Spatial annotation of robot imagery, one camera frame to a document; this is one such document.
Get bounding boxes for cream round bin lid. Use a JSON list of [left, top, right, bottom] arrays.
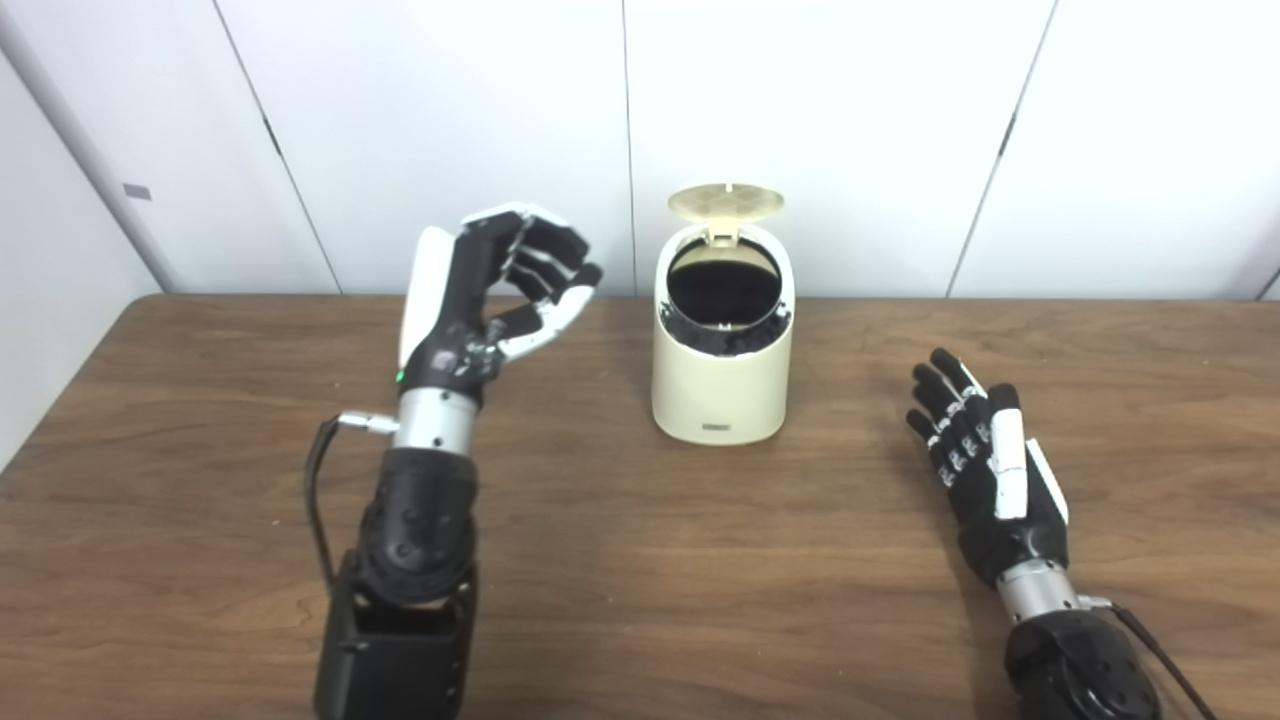
[[667, 182, 786, 244]]

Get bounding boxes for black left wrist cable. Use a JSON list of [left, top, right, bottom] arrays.
[[303, 412, 401, 591]]

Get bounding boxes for cream-colored bin body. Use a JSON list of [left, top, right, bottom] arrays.
[[651, 222, 796, 447]]

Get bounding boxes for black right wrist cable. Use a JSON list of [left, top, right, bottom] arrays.
[[1078, 595, 1216, 720]]

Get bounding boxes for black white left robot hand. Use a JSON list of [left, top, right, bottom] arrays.
[[396, 203, 604, 401]]

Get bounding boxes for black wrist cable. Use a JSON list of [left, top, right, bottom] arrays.
[[1078, 595, 1216, 720], [303, 412, 401, 591]]

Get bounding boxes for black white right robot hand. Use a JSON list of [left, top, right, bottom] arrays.
[[906, 348, 1070, 588]]

